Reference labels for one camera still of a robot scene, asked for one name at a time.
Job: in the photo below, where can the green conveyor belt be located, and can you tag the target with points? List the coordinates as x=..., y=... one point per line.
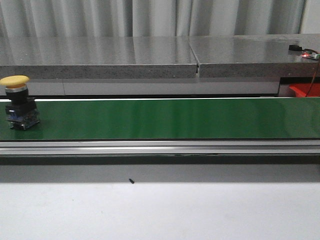
x=159, y=119

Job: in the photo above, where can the right grey stone slab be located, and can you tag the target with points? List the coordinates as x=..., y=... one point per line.
x=224, y=56

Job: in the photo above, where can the grey stone slab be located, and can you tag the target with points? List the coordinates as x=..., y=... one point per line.
x=224, y=56
x=97, y=57

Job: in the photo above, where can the left grey stone slab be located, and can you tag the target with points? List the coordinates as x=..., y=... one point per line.
x=97, y=57

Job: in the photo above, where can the yellow mushroom push button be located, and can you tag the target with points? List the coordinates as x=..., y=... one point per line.
x=22, y=112

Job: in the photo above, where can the red plastic bin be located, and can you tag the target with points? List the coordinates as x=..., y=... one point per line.
x=301, y=89

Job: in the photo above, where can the small black device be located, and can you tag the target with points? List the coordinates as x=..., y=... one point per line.
x=294, y=47

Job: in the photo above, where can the circuit board with red light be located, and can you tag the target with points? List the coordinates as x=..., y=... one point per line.
x=310, y=54

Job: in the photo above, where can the grey pleated curtain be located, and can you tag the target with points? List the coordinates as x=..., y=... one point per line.
x=149, y=18

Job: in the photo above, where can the aluminium conveyor frame rail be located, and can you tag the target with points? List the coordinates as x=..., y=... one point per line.
x=160, y=147

